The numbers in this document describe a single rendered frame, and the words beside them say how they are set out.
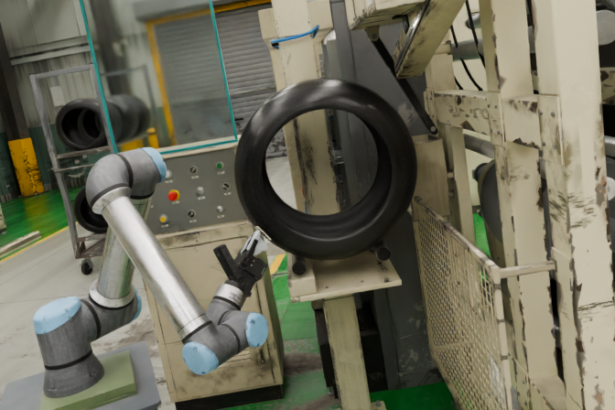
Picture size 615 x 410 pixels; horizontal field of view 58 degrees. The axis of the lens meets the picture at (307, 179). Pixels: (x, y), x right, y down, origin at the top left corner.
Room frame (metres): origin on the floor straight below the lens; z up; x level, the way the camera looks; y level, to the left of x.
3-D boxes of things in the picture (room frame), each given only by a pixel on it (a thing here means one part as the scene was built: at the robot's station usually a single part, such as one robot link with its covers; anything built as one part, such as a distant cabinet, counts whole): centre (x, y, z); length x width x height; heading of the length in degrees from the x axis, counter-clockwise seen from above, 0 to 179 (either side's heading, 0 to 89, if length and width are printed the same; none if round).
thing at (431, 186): (2.11, -0.44, 1.05); 0.20 x 0.15 x 0.30; 0
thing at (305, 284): (1.89, 0.08, 0.84); 0.36 x 0.09 x 0.06; 0
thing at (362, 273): (1.89, -0.06, 0.80); 0.37 x 0.36 x 0.02; 90
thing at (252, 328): (1.42, 0.25, 0.86); 0.12 x 0.12 x 0.09; 51
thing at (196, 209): (2.63, 0.56, 0.63); 0.56 x 0.41 x 1.27; 90
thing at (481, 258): (1.66, -0.40, 0.65); 0.90 x 0.02 x 0.70; 0
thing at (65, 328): (1.73, 0.88, 0.82); 0.17 x 0.15 x 0.18; 141
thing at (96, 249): (5.64, 1.91, 0.96); 1.36 x 0.71 x 1.92; 170
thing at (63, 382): (1.71, 0.88, 0.69); 0.19 x 0.19 x 0.10
